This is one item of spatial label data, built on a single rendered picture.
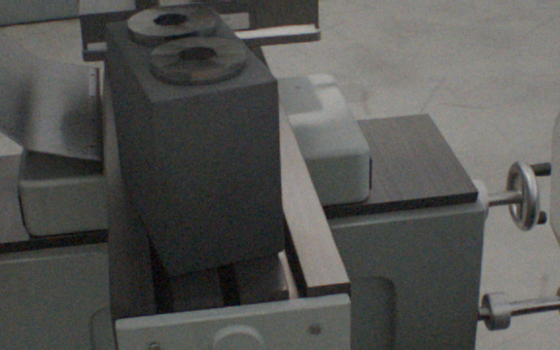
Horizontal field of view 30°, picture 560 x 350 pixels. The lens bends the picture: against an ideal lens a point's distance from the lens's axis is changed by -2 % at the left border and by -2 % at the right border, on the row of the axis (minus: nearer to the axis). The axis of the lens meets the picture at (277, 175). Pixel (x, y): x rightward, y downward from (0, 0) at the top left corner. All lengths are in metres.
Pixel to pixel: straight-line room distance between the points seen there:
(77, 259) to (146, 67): 0.55
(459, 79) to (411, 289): 2.20
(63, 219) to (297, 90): 0.43
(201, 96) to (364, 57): 2.99
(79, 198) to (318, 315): 0.56
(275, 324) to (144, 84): 0.25
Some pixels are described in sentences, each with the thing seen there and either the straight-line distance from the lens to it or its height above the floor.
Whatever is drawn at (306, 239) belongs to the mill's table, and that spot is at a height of 0.93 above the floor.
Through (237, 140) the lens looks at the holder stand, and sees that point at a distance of 0.99.
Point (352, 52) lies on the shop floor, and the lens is 3.97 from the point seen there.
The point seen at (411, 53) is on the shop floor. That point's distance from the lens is 3.97.
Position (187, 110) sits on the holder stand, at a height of 1.10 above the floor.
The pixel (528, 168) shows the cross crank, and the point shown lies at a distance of 1.75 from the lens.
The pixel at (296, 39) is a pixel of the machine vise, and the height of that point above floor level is 0.93.
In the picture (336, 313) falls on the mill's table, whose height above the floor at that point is 0.90.
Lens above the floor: 1.50
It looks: 29 degrees down
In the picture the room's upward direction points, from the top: 2 degrees counter-clockwise
